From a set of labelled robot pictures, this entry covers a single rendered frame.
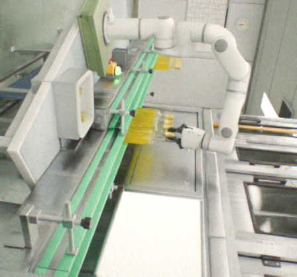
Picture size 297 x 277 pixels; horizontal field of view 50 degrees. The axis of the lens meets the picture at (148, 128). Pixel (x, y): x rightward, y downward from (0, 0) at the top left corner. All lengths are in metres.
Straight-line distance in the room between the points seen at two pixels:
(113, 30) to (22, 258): 1.01
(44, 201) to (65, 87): 0.39
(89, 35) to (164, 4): 5.88
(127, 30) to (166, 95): 6.26
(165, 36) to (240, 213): 0.82
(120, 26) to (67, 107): 0.51
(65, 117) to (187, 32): 0.64
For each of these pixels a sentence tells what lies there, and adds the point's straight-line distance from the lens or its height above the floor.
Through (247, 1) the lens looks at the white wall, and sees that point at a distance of 7.28.
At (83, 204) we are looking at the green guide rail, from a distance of 1.03.
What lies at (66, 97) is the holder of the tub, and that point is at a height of 0.80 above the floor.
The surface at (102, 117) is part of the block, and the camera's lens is 1.35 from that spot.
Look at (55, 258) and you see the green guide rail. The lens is 0.89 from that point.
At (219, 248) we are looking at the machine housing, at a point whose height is 1.37.
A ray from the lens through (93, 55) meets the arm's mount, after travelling 1.45.
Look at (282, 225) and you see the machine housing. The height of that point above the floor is 1.63.
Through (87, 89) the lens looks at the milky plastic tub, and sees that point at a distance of 1.29.
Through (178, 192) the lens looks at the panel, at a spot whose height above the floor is 1.22.
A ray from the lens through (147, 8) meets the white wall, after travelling 7.27.
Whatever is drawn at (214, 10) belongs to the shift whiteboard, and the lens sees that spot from 7.21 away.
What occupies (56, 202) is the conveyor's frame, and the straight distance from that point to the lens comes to 1.01.
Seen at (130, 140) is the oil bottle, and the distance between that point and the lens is 1.44.
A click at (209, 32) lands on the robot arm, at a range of 1.42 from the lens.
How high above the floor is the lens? 1.20
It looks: 6 degrees down
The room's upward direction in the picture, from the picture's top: 96 degrees clockwise
